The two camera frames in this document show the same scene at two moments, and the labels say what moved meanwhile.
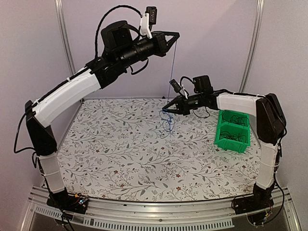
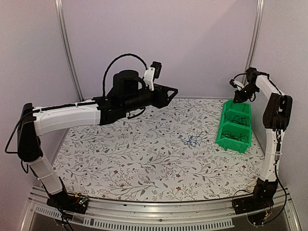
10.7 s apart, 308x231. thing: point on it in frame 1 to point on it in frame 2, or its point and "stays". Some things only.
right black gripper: [182, 106] to [241, 98]
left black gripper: [162, 46] to [161, 100]
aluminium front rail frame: [209, 213] stays
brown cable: [238, 137] stays
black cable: [242, 121] stays
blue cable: [167, 121] to [194, 140]
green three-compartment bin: [233, 132] stays
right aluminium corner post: [252, 46] stays
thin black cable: [225, 134] stays
